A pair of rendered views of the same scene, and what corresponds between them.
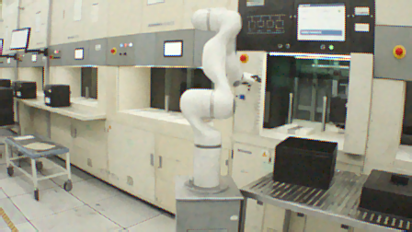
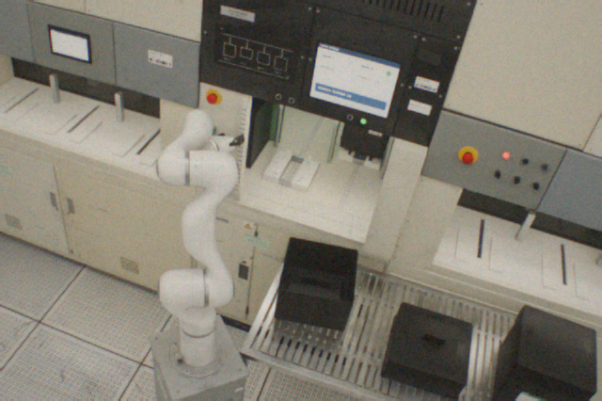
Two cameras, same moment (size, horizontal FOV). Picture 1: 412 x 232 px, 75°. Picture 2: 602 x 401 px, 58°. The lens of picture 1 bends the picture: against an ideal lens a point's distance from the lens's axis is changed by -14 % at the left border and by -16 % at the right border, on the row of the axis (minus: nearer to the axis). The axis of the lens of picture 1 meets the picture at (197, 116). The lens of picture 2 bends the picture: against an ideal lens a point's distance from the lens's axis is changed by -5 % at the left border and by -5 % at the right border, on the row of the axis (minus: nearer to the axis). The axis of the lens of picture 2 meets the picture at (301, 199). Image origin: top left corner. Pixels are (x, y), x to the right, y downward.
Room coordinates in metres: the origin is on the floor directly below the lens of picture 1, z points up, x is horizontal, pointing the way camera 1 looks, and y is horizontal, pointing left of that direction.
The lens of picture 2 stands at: (0.21, 0.27, 2.50)
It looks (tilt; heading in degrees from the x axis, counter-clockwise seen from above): 40 degrees down; 331
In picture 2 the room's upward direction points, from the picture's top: 10 degrees clockwise
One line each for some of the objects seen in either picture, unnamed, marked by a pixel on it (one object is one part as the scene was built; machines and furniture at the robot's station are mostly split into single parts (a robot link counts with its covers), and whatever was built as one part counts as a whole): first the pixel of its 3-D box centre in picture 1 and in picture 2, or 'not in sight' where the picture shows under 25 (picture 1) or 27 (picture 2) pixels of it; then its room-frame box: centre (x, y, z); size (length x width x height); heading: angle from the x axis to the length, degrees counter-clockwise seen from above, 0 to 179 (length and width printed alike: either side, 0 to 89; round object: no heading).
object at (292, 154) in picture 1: (306, 160); (316, 283); (1.44, -0.55, 0.85); 0.28 x 0.28 x 0.17; 60
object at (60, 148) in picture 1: (37, 162); not in sight; (3.00, 1.75, 0.24); 0.97 x 0.52 x 0.48; 53
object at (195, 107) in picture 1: (201, 117); (187, 300); (1.32, -0.02, 1.07); 0.19 x 0.12 x 0.24; 77
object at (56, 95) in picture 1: (56, 95); not in sight; (3.50, 1.70, 0.93); 0.30 x 0.28 x 0.26; 47
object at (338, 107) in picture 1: (347, 106); (370, 121); (2.13, -1.10, 1.06); 0.24 x 0.20 x 0.32; 50
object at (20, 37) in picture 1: (30, 42); not in sight; (3.70, 2.20, 1.59); 0.50 x 0.41 x 0.36; 140
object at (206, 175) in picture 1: (206, 166); (198, 339); (1.31, -0.05, 0.85); 0.19 x 0.19 x 0.18
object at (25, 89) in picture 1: (26, 89); not in sight; (4.26, 2.62, 0.93); 0.30 x 0.28 x 0.26; 53
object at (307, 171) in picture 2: (297, 129); (292, 169); (2.06, -0.69, 0.89); 0.22 x 0.21 x 0.04; 140
